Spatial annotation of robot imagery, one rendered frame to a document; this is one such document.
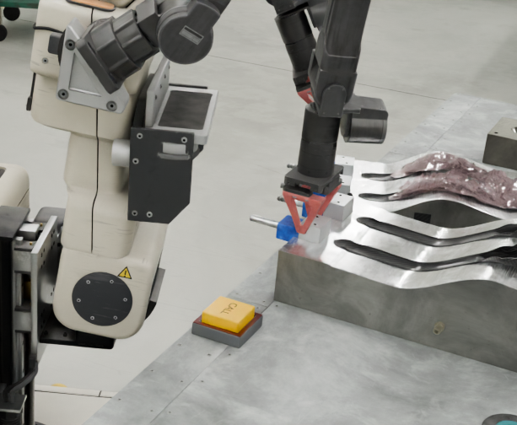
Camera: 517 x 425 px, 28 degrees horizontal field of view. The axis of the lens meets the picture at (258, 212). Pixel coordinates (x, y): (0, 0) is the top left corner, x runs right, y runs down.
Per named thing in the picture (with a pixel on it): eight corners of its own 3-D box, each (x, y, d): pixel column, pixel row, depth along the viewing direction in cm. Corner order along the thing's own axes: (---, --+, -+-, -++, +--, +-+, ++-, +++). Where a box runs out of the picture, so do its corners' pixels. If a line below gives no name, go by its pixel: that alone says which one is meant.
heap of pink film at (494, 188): (387, 204, 191) (393, 164, 188) (390, 170, 208) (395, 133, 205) (530, 223, 189) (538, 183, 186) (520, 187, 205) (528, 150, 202)
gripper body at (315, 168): (343, 176, 168) (349, 134, 165) (320, 196, 160) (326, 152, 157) (306, 167, 171) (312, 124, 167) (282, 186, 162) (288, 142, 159)
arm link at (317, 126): (303, 95, 162) (309, 107, 157) (345, 98, 163) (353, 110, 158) (297, 137, 165) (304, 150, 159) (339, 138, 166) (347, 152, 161)
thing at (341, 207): (270, 216, 181) (272, 187, 179) (282, 207, 185) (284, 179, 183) (340, 234, 176) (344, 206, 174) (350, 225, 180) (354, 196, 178)
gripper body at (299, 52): (327, 60, 198) (314, 24, 195) (329, 75, 188) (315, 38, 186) (295, 72, 199) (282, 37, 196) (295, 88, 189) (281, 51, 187)
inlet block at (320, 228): (243, 237, 171) (246, 207, 169) (255, 227, 175) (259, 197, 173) (316, 259, 167) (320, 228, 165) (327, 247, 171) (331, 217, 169)
